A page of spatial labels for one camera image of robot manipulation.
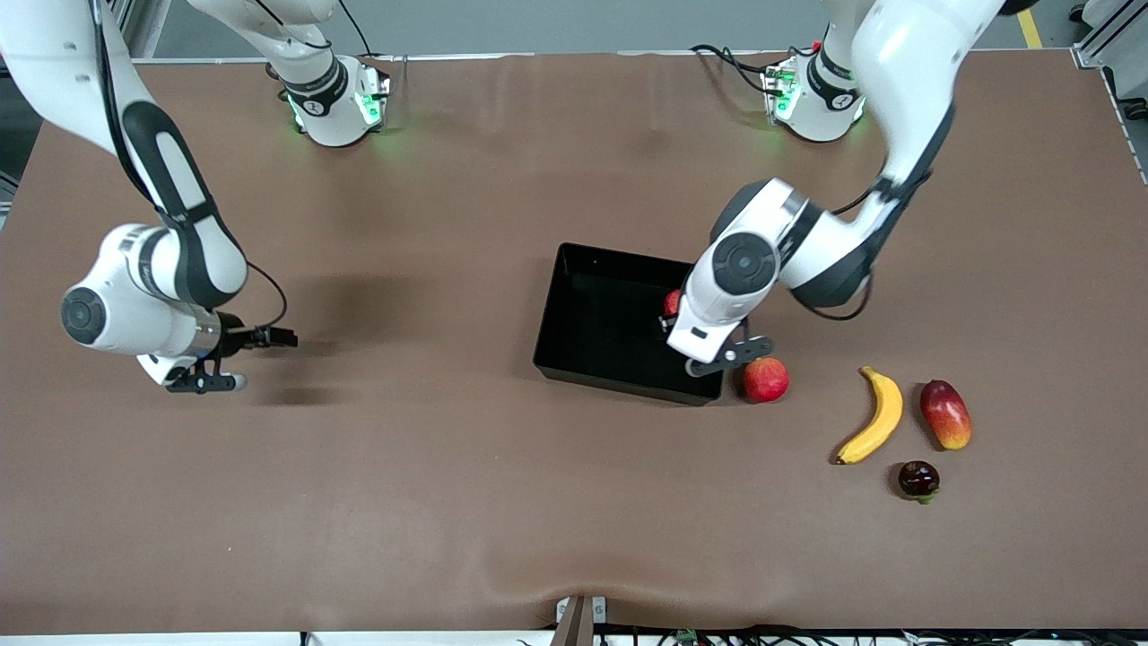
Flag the black plastic box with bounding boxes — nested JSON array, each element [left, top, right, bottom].
[[533, 242, 727, 407]]

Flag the yellow banana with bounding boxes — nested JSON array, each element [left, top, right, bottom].
[[835, 365, 905, 466]]

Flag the red pomegranate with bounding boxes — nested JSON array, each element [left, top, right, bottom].
[[742, 355, 791, 404]]

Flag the brown table cover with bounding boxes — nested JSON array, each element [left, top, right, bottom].
[[0, 49, 1148, 633]]

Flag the red yellow mango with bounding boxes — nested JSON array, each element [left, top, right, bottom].
[[919, 380, 973, 451]]

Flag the dark purple mangosteen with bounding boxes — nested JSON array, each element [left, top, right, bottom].
[[898, 460, 942, 504]]

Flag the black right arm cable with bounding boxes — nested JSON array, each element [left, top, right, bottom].
[[244, 260, 290, 331]]

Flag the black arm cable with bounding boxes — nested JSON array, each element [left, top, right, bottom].
[[807, 175, 898, 322], [244, 260, 290, 331]]

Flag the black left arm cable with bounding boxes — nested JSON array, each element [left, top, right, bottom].
[[807, 175, 898, 322]]

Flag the black cables at left base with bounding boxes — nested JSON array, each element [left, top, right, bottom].
[[689, 43, 774, 95]]

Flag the metal table edge bracket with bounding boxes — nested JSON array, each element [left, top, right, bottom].
[[550, 595, 609, 646]]

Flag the black cable at right base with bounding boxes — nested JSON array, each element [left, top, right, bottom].
[[336, 0, 378, 57]]

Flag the aluminium frame with dark struts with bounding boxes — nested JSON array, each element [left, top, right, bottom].
[[106, 0, 173, 62]]

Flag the aluminium frame profile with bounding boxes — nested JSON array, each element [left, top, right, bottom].
[[1072, 0, 1148, 68]]

